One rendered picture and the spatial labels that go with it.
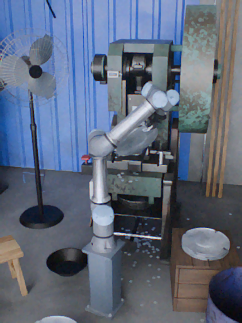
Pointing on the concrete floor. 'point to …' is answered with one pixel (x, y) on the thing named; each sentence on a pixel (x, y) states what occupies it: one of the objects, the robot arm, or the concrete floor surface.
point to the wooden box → (195, 274)
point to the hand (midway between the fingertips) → (145, 128)
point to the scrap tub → (225, 296)
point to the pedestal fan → (34, 217)
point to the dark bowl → (67, 261)
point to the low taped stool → (7, 246)
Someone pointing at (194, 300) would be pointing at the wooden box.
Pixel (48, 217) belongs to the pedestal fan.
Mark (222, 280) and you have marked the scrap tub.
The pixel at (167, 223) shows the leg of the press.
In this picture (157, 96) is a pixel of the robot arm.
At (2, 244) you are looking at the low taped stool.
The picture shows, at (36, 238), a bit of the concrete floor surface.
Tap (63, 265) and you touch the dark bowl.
